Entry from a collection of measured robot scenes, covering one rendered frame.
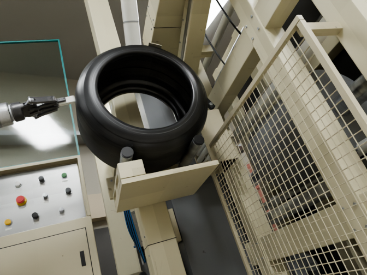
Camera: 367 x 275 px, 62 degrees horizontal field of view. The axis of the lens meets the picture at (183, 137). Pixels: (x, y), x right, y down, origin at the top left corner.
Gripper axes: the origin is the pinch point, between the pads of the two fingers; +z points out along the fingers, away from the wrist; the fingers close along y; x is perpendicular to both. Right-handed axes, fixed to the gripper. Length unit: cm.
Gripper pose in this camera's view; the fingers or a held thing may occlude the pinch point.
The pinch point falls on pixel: (66, 101)
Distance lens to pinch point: 134.7
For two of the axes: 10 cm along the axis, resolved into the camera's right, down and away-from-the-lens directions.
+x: 4.2, 8.4, -3.5
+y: -2.4, 4.8, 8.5
